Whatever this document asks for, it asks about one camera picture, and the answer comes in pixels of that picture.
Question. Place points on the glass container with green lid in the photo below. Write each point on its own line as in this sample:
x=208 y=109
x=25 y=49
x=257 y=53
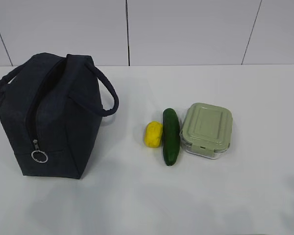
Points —
x=206 y=130

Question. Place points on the dark green cucumber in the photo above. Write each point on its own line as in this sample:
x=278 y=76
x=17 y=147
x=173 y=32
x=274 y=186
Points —
x=171 y=138

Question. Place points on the dark navy fabric lunch bag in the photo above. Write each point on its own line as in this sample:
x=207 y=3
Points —
x=51 y=108

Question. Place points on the yellow lemon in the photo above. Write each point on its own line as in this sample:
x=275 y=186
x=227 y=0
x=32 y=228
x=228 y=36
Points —
x=153 y=134

